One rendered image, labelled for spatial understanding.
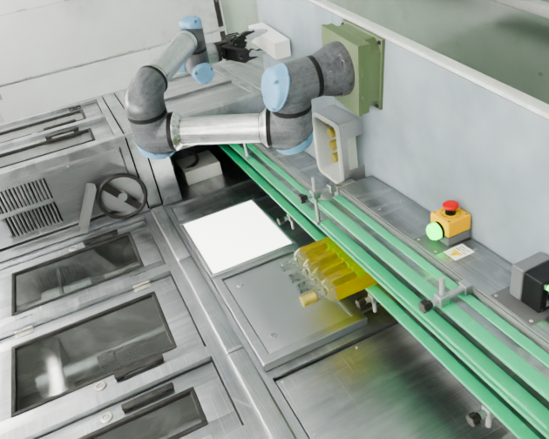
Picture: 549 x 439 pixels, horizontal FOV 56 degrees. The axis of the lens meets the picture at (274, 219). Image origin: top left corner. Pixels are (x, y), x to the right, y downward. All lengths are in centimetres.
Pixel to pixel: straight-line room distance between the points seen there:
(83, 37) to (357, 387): 409
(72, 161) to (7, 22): 277
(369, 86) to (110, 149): 119
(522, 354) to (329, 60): 86
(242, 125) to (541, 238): 83
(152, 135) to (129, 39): 347
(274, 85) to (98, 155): 109
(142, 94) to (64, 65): 347
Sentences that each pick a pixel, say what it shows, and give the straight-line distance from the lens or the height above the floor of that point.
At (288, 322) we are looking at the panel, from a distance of 159.
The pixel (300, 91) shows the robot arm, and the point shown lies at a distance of 143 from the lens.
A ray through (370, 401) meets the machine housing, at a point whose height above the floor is 112.
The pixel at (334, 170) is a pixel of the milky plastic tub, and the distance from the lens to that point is 182.
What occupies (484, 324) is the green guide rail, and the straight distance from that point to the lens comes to 120.
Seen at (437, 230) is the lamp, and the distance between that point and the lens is 134.
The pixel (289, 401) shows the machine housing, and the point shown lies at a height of 130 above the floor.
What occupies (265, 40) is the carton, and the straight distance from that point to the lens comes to 204.
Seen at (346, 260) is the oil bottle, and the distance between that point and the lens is 154.
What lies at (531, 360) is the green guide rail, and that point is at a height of 92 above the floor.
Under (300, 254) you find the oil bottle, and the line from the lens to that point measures 159.
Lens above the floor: 155
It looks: 16 degrees down
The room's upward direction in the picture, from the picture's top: 111 degrees counter-clockwise
